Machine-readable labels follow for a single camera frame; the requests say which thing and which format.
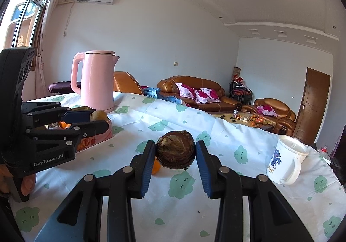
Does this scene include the person's left hand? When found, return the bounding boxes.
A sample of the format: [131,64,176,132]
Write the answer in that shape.
[0,165,36,196]

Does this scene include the white wall cable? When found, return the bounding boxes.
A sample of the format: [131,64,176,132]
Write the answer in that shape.
[63,1,77,37]

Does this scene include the stacked dark chairs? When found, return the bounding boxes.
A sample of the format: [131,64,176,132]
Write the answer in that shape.
[229,80,253,106]

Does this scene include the pink floral pillow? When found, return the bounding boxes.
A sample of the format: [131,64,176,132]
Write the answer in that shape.
[257,105,277,117]
[176,83,196,99]
[195,88,221,103]

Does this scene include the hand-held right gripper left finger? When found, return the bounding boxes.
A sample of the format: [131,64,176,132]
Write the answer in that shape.
[34,140,157,242]

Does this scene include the brown wooden door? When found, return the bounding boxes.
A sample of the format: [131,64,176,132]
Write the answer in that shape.
[293,67,331,145]

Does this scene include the wooden chair back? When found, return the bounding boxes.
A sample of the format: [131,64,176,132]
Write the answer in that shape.
[114,71,145,96]

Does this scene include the stool with purple cushion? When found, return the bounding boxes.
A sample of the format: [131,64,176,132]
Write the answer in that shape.
[49,80,82,94]

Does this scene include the pink metal tray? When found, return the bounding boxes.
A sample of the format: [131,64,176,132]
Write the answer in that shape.
[47,106,113,154]

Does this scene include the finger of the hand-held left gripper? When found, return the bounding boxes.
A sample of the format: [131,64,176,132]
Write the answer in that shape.
[22,101,97,129]
[26,120,109,153]

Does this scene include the pale curtain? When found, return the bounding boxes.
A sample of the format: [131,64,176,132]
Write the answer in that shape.
[21,0,75,102]

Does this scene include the cluttered coffee table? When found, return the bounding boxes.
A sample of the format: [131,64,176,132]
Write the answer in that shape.
[215,111,276,133]

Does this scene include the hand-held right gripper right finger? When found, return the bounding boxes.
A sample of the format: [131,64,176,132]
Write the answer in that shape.
[195,140,315,242]

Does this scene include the brown taro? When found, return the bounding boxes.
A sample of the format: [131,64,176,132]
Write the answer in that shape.
[155,130,195,169]

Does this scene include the window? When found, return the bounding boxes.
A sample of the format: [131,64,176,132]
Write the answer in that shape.
[0,0,57,50]

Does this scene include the pink electric kettle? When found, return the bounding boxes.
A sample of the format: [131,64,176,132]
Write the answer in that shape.
[71,51,120,113]

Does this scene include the brown pear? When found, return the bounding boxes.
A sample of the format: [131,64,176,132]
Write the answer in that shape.
[90,110,109,122]

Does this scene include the white mug blue print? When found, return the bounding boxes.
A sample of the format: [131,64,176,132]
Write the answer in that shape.
[266,135,310,186]

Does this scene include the brown leather armchair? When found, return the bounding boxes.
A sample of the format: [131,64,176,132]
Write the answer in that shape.
[242,98,296,137]

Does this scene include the blue plaid blanket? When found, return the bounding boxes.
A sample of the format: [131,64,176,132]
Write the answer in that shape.
[141,87,190,107]

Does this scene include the brown leather sofa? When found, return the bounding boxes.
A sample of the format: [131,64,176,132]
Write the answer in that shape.
[157,76,242,113]

